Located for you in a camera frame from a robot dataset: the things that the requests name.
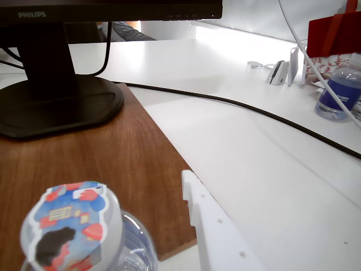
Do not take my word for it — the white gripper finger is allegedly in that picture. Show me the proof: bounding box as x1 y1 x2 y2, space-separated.
181 169 268 271

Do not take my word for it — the blue bottle with sticker cap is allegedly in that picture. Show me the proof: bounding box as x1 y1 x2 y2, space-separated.
19 180 159 271

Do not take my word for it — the brown wooden board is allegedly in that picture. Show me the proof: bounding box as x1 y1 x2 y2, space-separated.
0 82 198 271

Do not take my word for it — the small white gadget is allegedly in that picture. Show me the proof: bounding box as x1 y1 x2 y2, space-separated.
265 60 290 86

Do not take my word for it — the white upright card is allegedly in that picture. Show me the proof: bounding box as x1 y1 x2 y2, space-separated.
287 47 300 87

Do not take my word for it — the floral patterned box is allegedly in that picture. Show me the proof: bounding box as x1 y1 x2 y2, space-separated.
307 55 353 77

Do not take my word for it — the black Philips monitor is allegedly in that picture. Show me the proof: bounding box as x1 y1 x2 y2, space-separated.
0 0 223 139

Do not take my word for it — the grey padded jacket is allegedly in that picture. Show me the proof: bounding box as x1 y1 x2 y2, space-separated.
98 21 157 42

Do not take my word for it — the red box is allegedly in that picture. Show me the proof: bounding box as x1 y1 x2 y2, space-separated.
306 11 361 58

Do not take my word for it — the thick black cable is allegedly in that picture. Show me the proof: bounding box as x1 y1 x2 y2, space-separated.
112 81 361 160

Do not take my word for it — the white cable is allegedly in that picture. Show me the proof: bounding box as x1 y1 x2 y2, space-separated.
278 0 361 130

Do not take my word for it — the thin black monitor cable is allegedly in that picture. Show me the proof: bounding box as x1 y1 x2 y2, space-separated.
94 21 112 77

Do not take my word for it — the thin black looped cable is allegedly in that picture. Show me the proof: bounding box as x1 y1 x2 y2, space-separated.
0 46 25 71

